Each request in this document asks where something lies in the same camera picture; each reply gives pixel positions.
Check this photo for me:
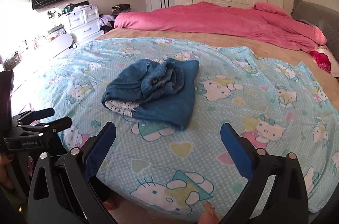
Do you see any blue denim pants lace trim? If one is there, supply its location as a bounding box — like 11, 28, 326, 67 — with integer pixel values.
102, 58, 199, 131

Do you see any person's left hand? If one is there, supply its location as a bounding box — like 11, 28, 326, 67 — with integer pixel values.
1, 152, 34, 190

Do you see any person's right hand thumb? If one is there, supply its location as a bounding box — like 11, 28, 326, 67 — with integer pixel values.
198, 201, 220, 224

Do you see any light blue Hello Kitty sheet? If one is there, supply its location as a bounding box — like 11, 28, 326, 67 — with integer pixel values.
15, 37, 339, 223

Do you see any white drawer chest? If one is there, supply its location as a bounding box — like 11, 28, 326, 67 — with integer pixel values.
61, 4, 104, 45

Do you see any folded dark clothes pile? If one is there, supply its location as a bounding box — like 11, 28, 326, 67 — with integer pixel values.
111, 4, 131, 16

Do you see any red floral pillow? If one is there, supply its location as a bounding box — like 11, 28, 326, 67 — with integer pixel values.
309, 51, 331, 74

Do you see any pink duvet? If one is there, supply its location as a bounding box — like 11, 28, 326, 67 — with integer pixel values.
114, 2, 327, 52

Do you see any grey padded headboard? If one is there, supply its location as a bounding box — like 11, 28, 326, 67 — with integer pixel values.
291, 0, 339, 54

